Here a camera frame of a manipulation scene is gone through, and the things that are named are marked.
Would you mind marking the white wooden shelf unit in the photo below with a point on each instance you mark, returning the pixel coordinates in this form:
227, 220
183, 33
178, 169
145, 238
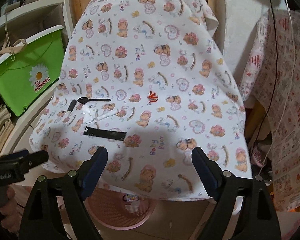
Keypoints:
23, 19

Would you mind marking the beige cloth bag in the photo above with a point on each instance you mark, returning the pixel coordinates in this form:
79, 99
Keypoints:
13, 49

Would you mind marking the baby bear patterned tablecloth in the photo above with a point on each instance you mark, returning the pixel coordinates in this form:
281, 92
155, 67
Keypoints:
198, 105

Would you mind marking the pink plastic trash basket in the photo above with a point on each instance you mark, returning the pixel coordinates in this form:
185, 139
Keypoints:
118, 210

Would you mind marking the black flat strip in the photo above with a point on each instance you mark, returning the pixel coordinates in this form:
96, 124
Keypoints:
105, 134

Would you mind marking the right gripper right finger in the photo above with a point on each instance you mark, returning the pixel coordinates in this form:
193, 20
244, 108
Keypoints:
257, 218

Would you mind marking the black plastic spoon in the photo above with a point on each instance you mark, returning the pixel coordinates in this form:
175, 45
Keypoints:
84, 100

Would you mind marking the crumpled clear plastic wrapper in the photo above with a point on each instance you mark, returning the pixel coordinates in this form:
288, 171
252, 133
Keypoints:
91, 114

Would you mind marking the green plastic storage box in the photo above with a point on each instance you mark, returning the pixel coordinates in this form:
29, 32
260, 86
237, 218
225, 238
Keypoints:
24, 76

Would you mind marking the left hand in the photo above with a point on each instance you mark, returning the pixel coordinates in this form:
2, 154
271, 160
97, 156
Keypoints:
10, 209

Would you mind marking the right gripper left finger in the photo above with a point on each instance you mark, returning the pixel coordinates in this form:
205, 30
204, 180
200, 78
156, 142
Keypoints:
42, 218

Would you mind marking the red patterned cloth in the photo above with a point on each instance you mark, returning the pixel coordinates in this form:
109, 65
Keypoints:
272, 76

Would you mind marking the small black lighter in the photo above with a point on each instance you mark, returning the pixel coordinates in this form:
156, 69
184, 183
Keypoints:
72, 105

